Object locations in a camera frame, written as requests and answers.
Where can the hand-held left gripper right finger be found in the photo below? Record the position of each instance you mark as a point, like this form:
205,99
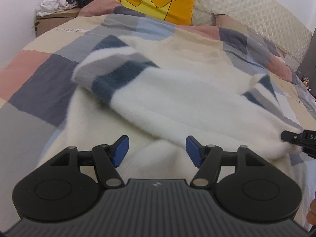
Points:
193,151

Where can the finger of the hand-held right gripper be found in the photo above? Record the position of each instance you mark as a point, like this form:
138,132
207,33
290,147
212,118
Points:
290,136

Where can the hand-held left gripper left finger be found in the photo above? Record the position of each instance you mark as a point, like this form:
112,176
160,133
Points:
121,151

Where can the white and blue sweater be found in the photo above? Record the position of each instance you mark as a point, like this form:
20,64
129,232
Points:
172,91

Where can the white clothes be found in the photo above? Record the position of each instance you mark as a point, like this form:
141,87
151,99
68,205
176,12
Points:
53,5

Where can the person's right hand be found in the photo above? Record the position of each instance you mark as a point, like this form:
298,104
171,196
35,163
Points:
312,212

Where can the row of cosmetic bottles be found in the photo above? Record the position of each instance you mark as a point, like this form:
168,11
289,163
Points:
306,84

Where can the patchwork quilt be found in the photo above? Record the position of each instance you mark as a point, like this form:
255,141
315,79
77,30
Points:
37,74

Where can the patchwork pillow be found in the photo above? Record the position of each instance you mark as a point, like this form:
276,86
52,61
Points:
226,19

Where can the cream quilted headboard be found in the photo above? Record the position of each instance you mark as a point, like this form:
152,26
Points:
246,7

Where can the cardboard box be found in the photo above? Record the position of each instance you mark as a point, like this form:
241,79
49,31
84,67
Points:
49,24

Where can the yellow crown pillow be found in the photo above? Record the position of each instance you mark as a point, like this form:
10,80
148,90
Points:
148,2

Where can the grey wall cabinet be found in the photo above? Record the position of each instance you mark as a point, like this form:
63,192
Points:
308,61

